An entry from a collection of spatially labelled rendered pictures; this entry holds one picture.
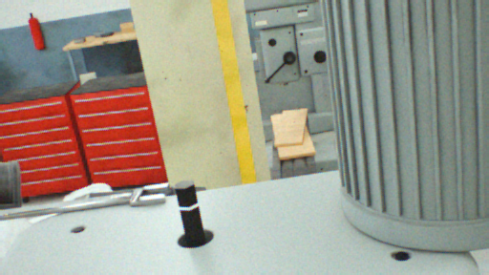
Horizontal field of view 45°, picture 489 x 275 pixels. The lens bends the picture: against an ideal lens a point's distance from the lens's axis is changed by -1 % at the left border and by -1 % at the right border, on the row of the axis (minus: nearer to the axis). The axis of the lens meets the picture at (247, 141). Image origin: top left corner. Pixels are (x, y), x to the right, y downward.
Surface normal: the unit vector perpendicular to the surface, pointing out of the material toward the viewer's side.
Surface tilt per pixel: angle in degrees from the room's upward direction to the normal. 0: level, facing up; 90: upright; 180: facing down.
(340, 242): 0
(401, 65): 90
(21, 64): 90
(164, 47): 90
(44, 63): 90
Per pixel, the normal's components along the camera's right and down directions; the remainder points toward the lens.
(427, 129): -0.40, 0.38
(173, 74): 0.03, 0.34
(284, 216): -0.15, -0.93
